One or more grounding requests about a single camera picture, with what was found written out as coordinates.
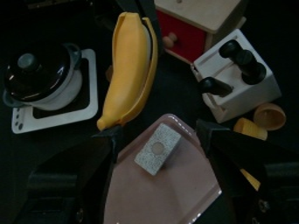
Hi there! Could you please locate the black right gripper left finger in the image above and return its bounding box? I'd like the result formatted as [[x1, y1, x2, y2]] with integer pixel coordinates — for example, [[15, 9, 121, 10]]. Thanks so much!
[[11, 125, 124, 224]]

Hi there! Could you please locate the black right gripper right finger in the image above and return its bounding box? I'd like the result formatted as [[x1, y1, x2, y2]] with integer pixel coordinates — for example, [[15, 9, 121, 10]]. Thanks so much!
[[195, 118, 299, 224]]

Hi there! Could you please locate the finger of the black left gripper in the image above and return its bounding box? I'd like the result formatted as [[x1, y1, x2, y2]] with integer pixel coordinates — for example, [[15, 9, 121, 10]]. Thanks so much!
[[133, 0, 164, 56], [91, 0, 123, 33]]

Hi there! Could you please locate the yellow toy banana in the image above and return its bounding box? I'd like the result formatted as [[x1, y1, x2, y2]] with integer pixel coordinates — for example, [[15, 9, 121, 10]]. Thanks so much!
[[96, 11, 159, 132]]

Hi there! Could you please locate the red wooden drawer box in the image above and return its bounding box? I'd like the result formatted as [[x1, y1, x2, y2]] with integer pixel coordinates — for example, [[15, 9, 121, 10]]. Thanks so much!
[[153, 0, 248, 65]]

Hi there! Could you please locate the brown toy egg shell half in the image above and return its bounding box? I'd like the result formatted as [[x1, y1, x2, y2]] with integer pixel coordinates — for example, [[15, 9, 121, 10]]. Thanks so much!
[[252, 102, 287, 131]]

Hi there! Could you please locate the white wooden knife block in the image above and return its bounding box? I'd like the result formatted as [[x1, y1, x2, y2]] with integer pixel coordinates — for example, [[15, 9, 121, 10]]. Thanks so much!
[[191, 28, 283, 124]]

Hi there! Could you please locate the pink cutting board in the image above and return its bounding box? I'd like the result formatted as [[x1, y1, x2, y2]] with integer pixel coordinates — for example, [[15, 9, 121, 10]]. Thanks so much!
[[103, 113, 223, 224]]

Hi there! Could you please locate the pale speckled toy block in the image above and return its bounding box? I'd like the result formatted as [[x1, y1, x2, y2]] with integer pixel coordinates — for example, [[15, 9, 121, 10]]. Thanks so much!
[[133, 122, 183, 177]]

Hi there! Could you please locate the white toy cooking pot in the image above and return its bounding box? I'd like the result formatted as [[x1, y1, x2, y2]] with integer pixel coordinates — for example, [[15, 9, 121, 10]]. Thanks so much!
[[1, 43, 84, 112]]

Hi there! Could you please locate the black pot lid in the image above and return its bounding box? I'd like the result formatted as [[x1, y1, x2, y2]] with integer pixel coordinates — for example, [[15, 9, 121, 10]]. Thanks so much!
[[4, 47, 73, 103]]

